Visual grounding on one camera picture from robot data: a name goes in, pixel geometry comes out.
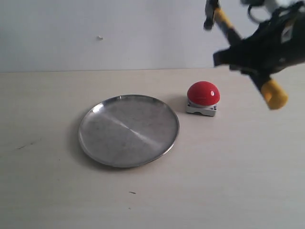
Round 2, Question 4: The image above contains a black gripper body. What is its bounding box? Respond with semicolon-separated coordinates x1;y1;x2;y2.
228;0;305;81

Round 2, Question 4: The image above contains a black and yellow claw hammer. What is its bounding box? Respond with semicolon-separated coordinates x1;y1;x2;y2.
203;0;288;110

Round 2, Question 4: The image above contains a red dome push button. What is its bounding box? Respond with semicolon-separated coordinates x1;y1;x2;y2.
186;81;220;117

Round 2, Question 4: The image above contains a round stainless steel plate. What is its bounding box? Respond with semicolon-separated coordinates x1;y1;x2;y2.
78;94;180;168

